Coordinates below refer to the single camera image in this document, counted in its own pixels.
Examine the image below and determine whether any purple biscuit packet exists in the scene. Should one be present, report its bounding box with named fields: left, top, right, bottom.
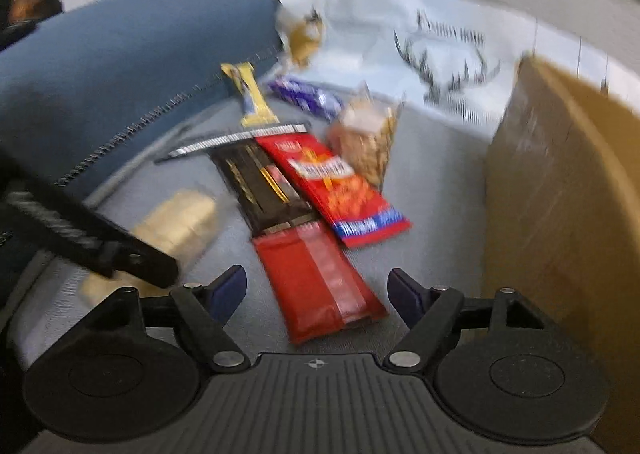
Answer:
left=267, top=75, right=346, bottom=123

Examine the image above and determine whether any blue pillow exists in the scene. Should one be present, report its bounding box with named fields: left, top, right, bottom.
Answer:
left=0, top=0, right=282, bottom=215

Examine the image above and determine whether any red snack packet blue end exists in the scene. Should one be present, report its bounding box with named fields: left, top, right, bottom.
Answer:
left=255, top=134, right=413, bottom=249

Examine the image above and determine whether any white deer print pillow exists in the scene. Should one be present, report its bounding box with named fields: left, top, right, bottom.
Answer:
left=320, top=0, right=608, bottom=135

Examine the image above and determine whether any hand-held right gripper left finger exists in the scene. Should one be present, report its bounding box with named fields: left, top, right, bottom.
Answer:
left=102, top=265, right=252, bottom=374

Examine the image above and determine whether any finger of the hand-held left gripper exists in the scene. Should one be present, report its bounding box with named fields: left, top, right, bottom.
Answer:
left=0, top=148, right=181, bottom=291

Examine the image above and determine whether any yellow snack bar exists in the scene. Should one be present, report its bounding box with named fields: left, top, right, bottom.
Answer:
left=220, top=61, right=279, bottom=131

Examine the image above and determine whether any clear bag of biscuits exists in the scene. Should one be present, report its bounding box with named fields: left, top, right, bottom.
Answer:
left=325, top=84, right=407, bottom=192

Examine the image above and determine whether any white lamp print pillow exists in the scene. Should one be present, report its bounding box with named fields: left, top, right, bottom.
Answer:
left=239, top=0, right=351, bottom=79

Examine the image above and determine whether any black chocolate packet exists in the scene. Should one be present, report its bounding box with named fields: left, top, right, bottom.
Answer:
left=155, top=123, right=326, bottom=239

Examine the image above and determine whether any cardboard box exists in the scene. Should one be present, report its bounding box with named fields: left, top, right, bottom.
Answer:
left=480, top=51, right=640, bottom=454

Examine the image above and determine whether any beige snack packet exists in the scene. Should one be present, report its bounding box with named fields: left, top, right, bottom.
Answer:
left=80, top=189, right=222, bottom=307

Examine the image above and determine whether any dark red snack packet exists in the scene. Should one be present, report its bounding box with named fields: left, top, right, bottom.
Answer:
left=250, top=221, right=391, bottom=346

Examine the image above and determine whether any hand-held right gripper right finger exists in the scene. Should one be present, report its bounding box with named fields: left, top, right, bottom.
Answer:
left=383, top=268, right=548, bottom=375

